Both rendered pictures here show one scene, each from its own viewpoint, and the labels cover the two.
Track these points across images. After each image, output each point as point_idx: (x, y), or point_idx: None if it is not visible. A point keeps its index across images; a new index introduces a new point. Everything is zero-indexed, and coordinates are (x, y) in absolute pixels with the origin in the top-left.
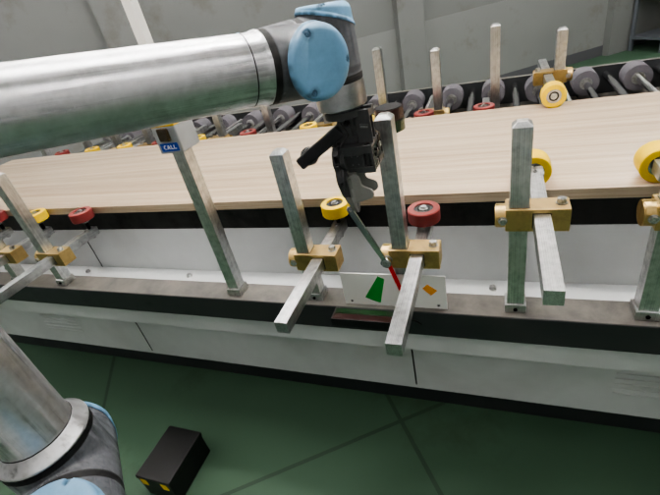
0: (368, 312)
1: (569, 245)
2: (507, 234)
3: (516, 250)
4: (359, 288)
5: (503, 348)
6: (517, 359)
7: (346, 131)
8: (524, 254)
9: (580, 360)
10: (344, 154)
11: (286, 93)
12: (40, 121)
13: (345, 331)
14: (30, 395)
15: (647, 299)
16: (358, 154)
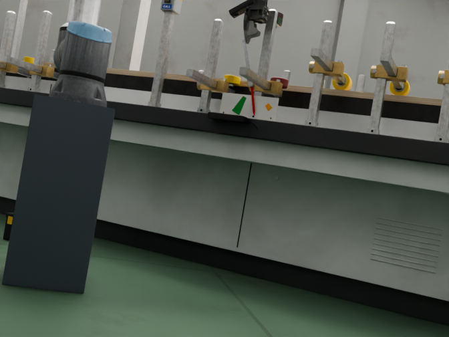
0: None
1: (353, 128)
2: (322, 116)
3: (316, 85)
4: (230, 103)
5: (300, 160)
6: (313, 222)
7: (255, 1)
8: (319, 87)
9: (340, 171)
10: (250, 8)
11: None
12: None
13: (209, 144)
14: (99, 4)
15: (372, 120)
16: (257, 9)
